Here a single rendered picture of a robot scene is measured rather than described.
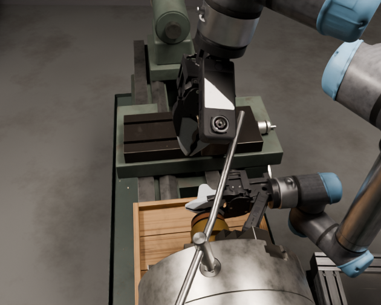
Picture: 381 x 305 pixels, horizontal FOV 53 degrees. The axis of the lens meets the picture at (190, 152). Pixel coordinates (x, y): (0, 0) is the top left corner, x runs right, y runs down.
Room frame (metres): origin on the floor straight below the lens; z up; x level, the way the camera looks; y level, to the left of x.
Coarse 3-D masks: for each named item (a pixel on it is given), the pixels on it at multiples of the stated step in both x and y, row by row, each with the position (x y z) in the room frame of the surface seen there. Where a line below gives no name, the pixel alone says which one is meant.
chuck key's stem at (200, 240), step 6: (198, 234) 0.29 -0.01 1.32; (204, 234) 0.29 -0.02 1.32; (192, 240) 0.29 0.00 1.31; (198, 240) 0.29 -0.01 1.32; (204, 240) 0.28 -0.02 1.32; (198, 246) 0.28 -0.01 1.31; (204, 246) 0.28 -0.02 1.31; (204, 252) 0.28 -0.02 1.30; (210, 252) 0.28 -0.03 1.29; (204, 258) 0.28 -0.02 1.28; (210, 258) 0.28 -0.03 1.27; (204, 264) 0.28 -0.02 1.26; (210, 264) 0.28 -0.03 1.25; (210, 270) 0.28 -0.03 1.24
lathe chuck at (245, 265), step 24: (240, 240) 0.34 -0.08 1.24; (168, 264) 0.31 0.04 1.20; (240, 264) 0.29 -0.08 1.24; (264, 264) 0.30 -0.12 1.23; (288, 264) 0.31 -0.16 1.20; (144, 288) 0.29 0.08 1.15; (168, 288) 0.27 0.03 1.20; (192, 288) 0.26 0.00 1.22; (216, 288) 0.25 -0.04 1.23; (240, 288) 0.25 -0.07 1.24; (264, 288) 0.26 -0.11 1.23; (288, 288) 0.27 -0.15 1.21
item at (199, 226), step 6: (198, 216) 0.48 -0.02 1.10; (204, 216) 0.47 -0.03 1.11; (222, 216) 0.48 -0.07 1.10; (192, 222) 0.47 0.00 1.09; (198, 222) 0.46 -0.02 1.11; (204, 222) 0.45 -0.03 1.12; (216, 222) 0.45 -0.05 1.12; (222, 222) 0.46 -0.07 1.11; (192, 228) 0.45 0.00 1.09; (198, 228) 0.44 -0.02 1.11; (216, 228) 0.43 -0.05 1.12; (222, 228) 0.44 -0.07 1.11; (228, 228) 0.45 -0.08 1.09; (192, 234) 0.44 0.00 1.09; (216, 234) 0.43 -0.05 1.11; (210, 240) 0.41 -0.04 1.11
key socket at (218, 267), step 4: (216, 260) 0.30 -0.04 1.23; (216, 264) 0.29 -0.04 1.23; (220, 264) 0.29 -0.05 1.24; (200, 268) 0.29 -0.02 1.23; (204, 268) 0.29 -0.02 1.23; (216, 268) 0.29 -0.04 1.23; (220, 268) 0.29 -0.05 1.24; (204, 272) 0.28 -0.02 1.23; (208, 272) 0.28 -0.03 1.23; (212, 272) 0.28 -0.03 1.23; (216, 272) 0.28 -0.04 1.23; (204, 276) 0.28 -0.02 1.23; (208, 276) 0.28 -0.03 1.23; (212, 276) 0.27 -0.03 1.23
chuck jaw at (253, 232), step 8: (224, 232) 0.41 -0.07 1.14; (232, 232) 0.40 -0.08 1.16; (240, 232) 0.40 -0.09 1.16; (248, 232) 0.38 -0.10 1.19; (256, 232) 0.37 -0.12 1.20; (264, 232) 0.38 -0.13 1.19; (216, 240) 0.41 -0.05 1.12; (264, 240) 0.36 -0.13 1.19; (272, 248) 0.34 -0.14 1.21; (272, 256) 0.32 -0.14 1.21; (280, 256) 0.33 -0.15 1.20
